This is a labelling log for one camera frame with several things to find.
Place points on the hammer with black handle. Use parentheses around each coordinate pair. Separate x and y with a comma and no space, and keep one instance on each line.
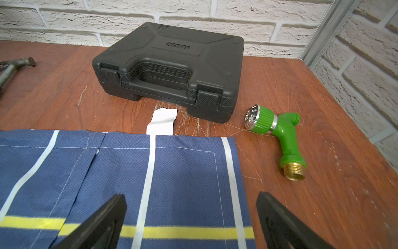
(10,66)

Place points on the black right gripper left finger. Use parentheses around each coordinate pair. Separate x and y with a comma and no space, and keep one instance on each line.
(101,230)

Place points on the black plastic tool case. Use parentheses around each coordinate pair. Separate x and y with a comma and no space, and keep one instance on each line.
(195,69)

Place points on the aluminium corner post right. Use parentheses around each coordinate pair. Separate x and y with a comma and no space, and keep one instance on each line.
(333,21)

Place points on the blue striped pillowcase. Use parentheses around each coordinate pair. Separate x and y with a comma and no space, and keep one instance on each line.
(181,192)

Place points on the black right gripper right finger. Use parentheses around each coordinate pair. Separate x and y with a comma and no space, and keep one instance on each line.
(282,229)

